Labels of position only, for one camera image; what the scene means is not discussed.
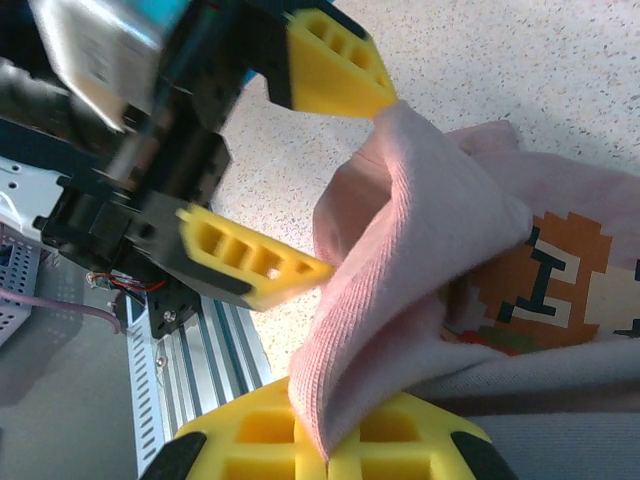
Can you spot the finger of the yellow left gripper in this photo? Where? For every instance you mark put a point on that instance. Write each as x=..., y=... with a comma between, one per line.
x=335, y=75
x=250, y=280

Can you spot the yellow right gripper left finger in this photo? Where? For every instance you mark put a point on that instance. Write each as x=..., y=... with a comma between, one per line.
x=225, y=450

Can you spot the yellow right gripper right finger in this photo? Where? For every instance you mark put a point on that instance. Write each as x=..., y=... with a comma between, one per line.
x=430, y=450

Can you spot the pink t-shirt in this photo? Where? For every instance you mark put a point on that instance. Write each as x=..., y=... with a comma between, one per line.
x=400, y=250

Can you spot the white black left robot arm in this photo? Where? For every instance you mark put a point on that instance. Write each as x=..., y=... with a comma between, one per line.
x=20, y=190

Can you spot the grey metal shelf plate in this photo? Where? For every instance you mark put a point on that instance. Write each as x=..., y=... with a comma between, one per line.
x=65, y=400

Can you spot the white perforated panel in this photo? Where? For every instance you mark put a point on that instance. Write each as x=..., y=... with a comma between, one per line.
x=20, y=290

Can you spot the aluminium rail beam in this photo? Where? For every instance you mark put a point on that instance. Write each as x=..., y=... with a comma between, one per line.
x=220, y=350

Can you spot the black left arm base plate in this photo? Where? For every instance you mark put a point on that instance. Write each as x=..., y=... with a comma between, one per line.
x=170, y=325

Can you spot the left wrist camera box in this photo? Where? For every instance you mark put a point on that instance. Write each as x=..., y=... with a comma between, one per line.
x=95, y=55

